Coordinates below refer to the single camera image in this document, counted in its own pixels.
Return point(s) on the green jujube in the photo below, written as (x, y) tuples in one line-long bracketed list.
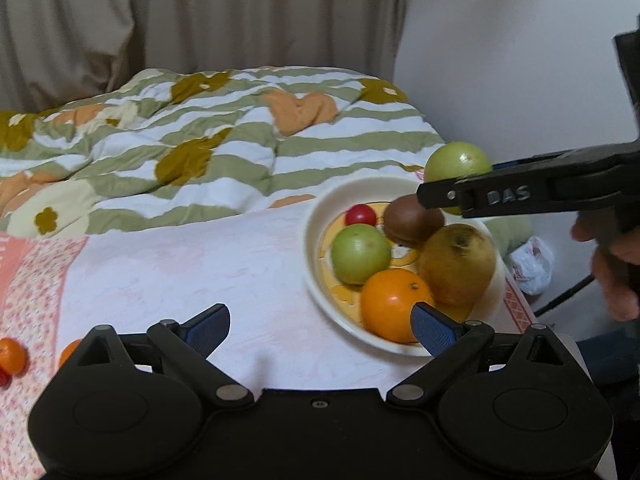
[(360, 255), (457, 160)]

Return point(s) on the white plastic bag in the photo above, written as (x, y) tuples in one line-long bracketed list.
[(532, 265)]

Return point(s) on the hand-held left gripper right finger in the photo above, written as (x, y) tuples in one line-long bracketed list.
[(432, 330)]

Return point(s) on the pink floral tablecloth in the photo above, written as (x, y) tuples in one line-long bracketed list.
[(175, 270)]

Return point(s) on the brown kiwi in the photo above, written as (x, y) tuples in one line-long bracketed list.
[(410, 222)]

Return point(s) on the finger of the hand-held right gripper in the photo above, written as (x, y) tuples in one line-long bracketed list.
[(505, 195), (575, 156)]

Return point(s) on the green striped floral blanket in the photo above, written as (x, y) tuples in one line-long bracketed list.
[(200, 150)]

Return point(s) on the large orange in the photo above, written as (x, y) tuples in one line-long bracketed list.
[(70, 352), (390, 305)]

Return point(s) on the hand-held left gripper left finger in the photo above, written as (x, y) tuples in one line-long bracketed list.
[(210, 330)]

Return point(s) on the yellow pear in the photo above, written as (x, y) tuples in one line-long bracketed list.
[(457, 265)]

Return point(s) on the cream plate with duck print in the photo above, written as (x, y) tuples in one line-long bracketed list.
[(320, 230)]

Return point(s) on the small tangerine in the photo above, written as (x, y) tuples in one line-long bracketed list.
[(11, 356)]

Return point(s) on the red cherry tomato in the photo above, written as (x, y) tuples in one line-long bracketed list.
[(4, 377), (360, 215)]

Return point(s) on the person's dark trousers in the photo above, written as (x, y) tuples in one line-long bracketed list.
[(610, 355)]

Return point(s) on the person's right hand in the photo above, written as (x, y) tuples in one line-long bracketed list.
[(620, 285)]

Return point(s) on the beige curtain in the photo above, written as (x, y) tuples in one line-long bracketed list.
[(200, 15)]

